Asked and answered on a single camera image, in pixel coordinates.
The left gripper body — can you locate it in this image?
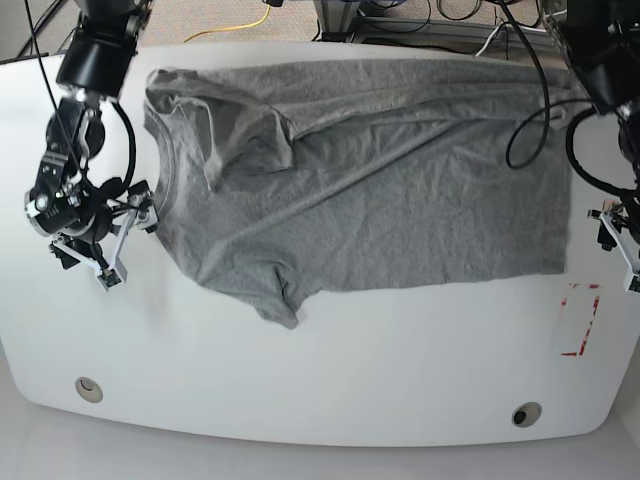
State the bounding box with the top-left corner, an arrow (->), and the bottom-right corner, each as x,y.
587,200 -> 639,279

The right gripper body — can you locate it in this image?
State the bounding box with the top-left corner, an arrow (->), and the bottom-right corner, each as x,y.
49,182 -> 159,278

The grey t-shirt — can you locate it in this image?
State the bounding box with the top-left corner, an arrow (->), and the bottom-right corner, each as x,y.
144,59 -> 575,329

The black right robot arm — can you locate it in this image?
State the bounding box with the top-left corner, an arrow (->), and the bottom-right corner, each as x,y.
25,1 -> 158,289

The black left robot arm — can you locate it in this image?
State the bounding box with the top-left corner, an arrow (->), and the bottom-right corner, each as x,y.
539,1 -> 639,292

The red tape rectangle marking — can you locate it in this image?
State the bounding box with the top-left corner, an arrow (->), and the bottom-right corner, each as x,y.
555,283 -> 601,358

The left table grommet hole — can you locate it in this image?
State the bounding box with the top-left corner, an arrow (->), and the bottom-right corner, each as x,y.
75,377 -> 104,404

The table grommet hole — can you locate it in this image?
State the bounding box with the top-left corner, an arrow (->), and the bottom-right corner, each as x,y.
75,377 -> 104,404
511,402 -> 542,428

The right table grommet hole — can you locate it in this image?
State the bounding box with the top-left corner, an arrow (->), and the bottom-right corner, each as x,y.
511,402 -> 542,428

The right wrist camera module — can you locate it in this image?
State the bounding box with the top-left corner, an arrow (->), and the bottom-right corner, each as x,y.
96,268 -> 127,292

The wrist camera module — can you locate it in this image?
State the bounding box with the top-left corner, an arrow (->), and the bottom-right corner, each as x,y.
96,268 -> 127,292
625,272 -> 640,293

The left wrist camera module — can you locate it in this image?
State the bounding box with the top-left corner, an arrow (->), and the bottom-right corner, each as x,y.
625,272 -> 640,293

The white cable on floor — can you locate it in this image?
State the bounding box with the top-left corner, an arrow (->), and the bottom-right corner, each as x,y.
474,21 -> 546,59

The yellow cable on floor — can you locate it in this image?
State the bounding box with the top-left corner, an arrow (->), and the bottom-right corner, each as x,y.
183,0 -> 284,44

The aluminium frame structure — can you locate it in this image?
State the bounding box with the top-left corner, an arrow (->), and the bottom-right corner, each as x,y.
312,1 -> 553,56

